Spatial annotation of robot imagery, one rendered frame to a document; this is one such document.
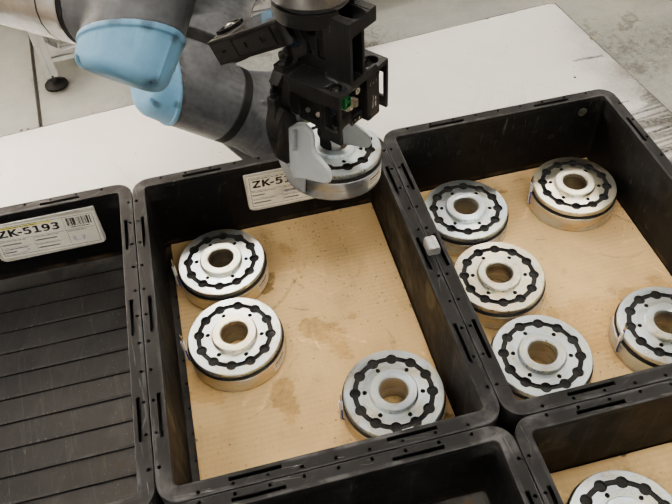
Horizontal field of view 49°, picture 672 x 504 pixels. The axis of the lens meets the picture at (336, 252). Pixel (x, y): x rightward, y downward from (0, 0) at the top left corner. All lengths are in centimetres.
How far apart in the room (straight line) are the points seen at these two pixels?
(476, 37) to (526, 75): 15
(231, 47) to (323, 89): 11
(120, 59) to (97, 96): 214
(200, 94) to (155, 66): 46
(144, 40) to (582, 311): 55
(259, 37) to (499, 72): 80
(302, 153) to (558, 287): 35
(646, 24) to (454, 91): 170
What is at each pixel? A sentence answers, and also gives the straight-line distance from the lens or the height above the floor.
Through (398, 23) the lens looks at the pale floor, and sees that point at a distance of 287.
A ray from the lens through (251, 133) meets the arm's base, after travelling 109.
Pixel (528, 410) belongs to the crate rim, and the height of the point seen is 93.
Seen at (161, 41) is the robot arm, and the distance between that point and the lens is 58.
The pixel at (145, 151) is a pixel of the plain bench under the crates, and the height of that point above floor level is 70.
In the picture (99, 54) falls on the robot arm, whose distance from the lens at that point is 58.
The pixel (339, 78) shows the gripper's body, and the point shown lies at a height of 114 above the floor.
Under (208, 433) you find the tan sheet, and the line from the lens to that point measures 78.
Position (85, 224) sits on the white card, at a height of 89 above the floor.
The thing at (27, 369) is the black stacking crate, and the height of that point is 83.
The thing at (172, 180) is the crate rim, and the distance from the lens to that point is 87.
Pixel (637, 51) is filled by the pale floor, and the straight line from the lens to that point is 283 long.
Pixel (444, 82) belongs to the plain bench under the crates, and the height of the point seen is 70.
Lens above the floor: 150
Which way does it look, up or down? 49 degrees down
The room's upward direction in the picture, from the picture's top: 5 degrees counter-clockwise
